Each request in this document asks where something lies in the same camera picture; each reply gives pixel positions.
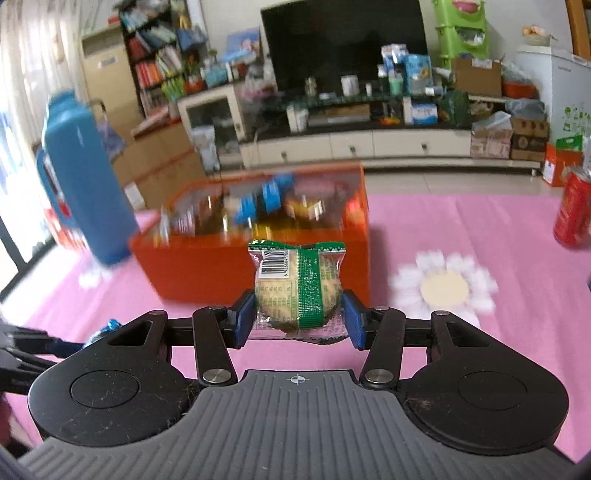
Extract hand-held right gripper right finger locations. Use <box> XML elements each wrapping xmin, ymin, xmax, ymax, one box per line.
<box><xmin>342</xmin><ymin>289</ymin><xmax>491</xmax><ymax>389</ymax></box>

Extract blue tissue pack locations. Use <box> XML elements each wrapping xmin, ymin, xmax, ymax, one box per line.
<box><xmin>406</xmin><ymin>54</ymin><xmax>433</xmax><ymax>87</ymax></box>
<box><xmin>410</xmin><ymin>103</ymin><xmax>439</xmax><ymax>126</ymax></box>

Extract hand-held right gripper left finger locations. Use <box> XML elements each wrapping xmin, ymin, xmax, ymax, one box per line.
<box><xmin>83</xmin><ymin>289</ymin><xmax>257</xmax><ymax>387</ymax></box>

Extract small blue foil packet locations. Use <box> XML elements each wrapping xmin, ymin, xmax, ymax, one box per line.
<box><xmin>85</xmin><ymin>318</ymin><xmax>123</xmax><ymax>348</ymax></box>

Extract blue thermos jug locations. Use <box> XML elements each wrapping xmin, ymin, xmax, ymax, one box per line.
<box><xmin>36</xmin><ymin>91</ymin><xmax>140</xmax><ymax>267</ymax></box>

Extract stack of large cardboard boxes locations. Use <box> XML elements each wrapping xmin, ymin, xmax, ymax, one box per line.
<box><xmin>113</xmin><ymin>124</ymin><xmax>209</xmax><ymax>210</ymax></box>

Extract green plastic storage rack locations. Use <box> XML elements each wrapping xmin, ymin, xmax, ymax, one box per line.
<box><xmin>431</xmin><ymin>0</ymin><xmax>491</xmax><ymax>71</ymax></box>

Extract orange gift bag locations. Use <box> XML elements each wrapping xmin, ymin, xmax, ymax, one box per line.
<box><xmin>542</xmin><ymin>136</ymin><xmax>585</xmax><ymax>188</ymax></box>

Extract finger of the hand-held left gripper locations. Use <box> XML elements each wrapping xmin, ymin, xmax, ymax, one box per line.
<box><xmin>0</xmin><ymin>322</ymin><xmax>86</xmax><ymax>357</ymax></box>
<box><xmin>0</xmin><ymin>347</ymin><xmax>59</xmax><ymax>398</ymax></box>

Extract bookshelf with books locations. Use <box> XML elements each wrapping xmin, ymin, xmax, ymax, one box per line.
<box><xmin>119</xmin><ymin>0</ymin><xmax>206</xmax><ymax>117</ymax></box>

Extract blue packet with black band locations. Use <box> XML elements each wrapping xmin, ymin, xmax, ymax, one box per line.
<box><xmin>230</xmin><ymin>174</ymin><xmax>297</xmax><ymax>224</ymax></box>

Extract white chest freezer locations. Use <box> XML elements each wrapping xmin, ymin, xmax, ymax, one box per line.
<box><xmin>514</xmin><ymin>45</ymin><xmax>591</xmax><ymax>145</ymax></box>

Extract black television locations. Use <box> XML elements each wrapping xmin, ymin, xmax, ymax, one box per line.
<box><xmin>260</xmin><ymin>0</ymin><xmax>428</xmax><ymax>94</ymax></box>

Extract orange cardboard box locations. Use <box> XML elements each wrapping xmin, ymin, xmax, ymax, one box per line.
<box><xmin>129</xmin><ymin>165</ymin><xmax>370</xmax><ymax>315</ymax></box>

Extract white glass-door cabinet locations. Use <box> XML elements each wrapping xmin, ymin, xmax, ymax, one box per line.
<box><xmin>177</xmin><ymin>85</ymin><xmax>246</xmax><ymax>175</ymax></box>

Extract dark green bag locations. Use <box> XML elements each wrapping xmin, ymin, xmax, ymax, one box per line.
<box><xmin>438</xmin><ymin>89</ymin><xmax>470</xmax><ymax>128</ymax></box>

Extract open brown cardboard box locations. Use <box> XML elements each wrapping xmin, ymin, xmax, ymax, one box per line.
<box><xmin>451</xmin><ymin>57</ymin><xmax>504</xmax><ymax>99</ymax></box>

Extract blue picture frame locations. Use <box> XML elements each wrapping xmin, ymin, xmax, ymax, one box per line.
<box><xmin>228</xmin><ymin>30</ymin><xmax>262</xmax><ymax>64</ymax></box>

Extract brown fruit cartons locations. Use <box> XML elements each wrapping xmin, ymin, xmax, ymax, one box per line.
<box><xmin>510</xmin><ymin>117</ymin><xmax>551</xmax><ymax>163</ymax></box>

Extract glass and white TV stand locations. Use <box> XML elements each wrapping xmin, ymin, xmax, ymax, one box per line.
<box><xmin>239</xmin><ymin>90</ymin><xmax>546</xmax><ymax>175</ymax></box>

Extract green round cake packet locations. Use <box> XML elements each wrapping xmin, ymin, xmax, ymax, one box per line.
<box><xmin>246</xmin><ymin>239</ymin><xmax>348</xmax><ymax>345</ymax></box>

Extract clear brown round biscuit packet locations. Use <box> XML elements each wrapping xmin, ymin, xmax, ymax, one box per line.
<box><xmin>283</xmin><ymin>193</ymin><xmax>325</xmax><ymax>223</ymax></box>

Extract red soda can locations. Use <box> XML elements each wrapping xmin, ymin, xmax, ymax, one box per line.
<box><xmin>553</xmin><ymin>168</ymin><xmax>591</xmax><ymax>251</ymax></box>

